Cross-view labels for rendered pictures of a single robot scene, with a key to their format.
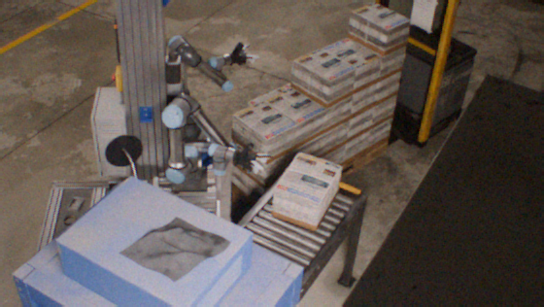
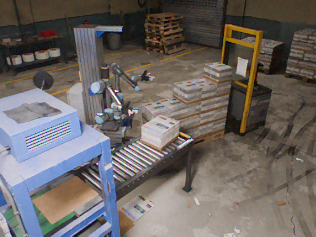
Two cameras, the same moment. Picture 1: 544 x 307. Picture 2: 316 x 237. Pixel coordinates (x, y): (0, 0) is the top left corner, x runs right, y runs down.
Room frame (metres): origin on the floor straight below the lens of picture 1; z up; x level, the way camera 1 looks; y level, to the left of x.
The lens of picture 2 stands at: (0.38, -0.89, 2.55)
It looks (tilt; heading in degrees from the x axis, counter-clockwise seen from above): 29 degrees down; 15
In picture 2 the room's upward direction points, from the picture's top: straight up
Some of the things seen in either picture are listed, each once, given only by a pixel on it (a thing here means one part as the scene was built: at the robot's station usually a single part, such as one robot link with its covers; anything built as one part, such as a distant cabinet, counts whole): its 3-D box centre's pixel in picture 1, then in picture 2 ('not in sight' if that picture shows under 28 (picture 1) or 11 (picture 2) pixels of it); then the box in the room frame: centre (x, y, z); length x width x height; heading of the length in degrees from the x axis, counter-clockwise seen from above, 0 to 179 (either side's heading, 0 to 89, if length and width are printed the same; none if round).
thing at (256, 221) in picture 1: (287, 234); (146, 151); (2.73, -0.09, 0.78); 0.47 x 0.05 x 0.05; 63
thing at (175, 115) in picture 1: (177, 143); (100, 102); (2.98, 0.58, 1.19); 0.15 x 0.12 x 0.55; 162
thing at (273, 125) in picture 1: (304, 142); (179, 123); (4.09, -0.20, 0.42); 1.17 x 0.39 x 0.83; 135
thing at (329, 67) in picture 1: (324, 64); (187, 85); (4.18, -0.29, 1.07); 0.37 x 0.29 x 0.01; 47
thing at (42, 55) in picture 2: not in sight; (34, 50); (7.22, 5.05, 0.55); 1.80 x 0.70 x 1.09; 153
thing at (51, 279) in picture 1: (158, 279); (34, 137); (1.71, 0.44, 1.50); 0.94 x 0.68 x 0.10; 63
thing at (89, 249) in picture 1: (156, 254); (29, 120); (1.71, 0.44, 1.65); 0.60 x 0.45 x 0.20; 63
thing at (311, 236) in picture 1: (291, 227); (150, 149); (2.78, -0.12, 0.78); 0.47 x 0.05 x 0.05; 63
